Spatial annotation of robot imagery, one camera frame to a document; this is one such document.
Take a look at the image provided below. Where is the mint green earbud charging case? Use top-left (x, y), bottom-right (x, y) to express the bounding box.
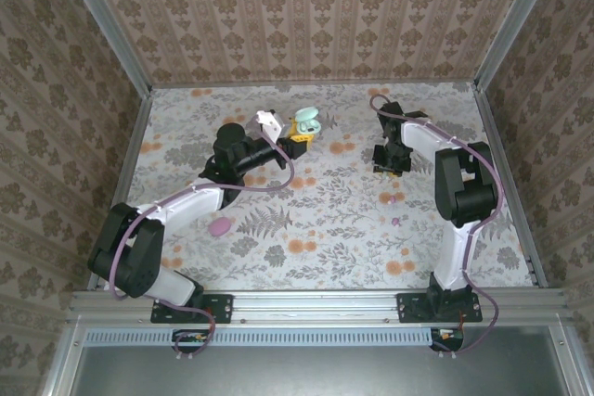
top-left (294, 107), bottom-right (321, 135)

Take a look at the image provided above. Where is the purple earbud charging case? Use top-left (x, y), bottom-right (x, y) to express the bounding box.
top-left (207, 217), bottom-right (232, 237)

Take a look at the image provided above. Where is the black wiring port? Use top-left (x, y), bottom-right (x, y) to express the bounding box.
top-left (172, 328), bottom-right (211, 355)
top-left (430, 326), bottom-right (466, 353)

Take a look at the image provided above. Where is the grey metal panel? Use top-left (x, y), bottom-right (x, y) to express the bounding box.
top-left (69, 344), bottom-right (575, 396)

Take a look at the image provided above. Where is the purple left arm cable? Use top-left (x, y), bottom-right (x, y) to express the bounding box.
top-left (104, 129), bottom-right (297, 363)

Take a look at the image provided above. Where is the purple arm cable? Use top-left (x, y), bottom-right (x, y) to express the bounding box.
top-left (369, 93), bottom-right (505, 360)
top-left (104, 129), bottom-right (297, 363)

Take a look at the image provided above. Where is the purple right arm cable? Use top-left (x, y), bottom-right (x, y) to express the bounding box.
top-left (369, 93), bottom-right (505, 360)

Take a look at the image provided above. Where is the aluminium side rail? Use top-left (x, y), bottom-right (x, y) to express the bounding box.
top-left (110, 89), bottom-right (153, 210)
top-left (473, 84), bottom-right (549, 289)

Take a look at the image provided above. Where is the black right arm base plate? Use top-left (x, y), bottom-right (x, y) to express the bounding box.
top-left (396, 292), bottom-right (484, 325)

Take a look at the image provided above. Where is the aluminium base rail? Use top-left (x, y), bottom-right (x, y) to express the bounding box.
top-left (69, 287), bottom-right (571, 328)

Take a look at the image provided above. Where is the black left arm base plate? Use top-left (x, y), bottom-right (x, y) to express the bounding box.
top-left (150, 292), bottom-right (234, 325)

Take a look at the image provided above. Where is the aluminium corner post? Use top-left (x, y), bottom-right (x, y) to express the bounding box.
top-left (53, 0), bottom-right (153, 96)
top-left (473, 0), bottom-right (566, 91)

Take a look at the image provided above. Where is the grey slotted cable duct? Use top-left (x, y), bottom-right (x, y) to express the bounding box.
top-left (84, 326), bottom-right (435, 347)

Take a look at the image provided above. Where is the aluminium lower frame bar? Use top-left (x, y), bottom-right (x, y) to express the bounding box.
top-left (549, 316), bottom-right (588, 396)
top-left (41, 316), bottom-right (87, 396)

